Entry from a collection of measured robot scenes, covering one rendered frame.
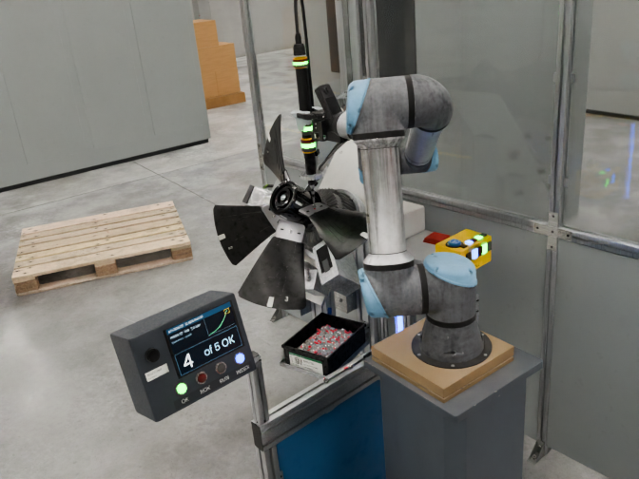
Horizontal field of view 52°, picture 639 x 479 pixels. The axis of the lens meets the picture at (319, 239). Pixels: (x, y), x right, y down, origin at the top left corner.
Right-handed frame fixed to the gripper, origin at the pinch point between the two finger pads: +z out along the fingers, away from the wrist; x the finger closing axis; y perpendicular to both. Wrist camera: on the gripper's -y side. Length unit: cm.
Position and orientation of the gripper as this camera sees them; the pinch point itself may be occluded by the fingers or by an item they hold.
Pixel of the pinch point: (300, 109)
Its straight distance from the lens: 204.8
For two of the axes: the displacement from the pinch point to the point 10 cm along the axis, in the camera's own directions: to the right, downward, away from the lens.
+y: 0.9, 9.1, 4.0
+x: 7.5, -3.2, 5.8
